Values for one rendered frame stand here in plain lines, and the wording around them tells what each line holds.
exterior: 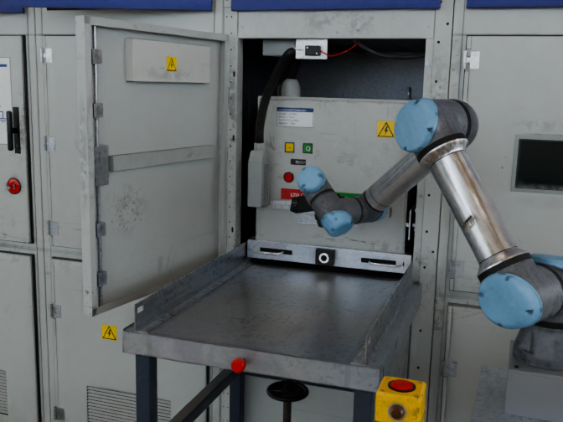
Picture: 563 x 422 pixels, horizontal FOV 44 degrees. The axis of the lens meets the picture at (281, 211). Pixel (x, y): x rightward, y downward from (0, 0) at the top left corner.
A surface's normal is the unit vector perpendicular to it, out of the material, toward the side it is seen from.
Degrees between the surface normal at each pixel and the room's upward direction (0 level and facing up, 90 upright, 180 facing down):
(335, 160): 90
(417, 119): 83
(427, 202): 90
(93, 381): 90
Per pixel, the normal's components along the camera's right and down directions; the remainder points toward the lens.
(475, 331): -0.32, 0.16
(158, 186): 0.88, 0.11
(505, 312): -0.71, 0.21
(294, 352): 0.02, -0.98
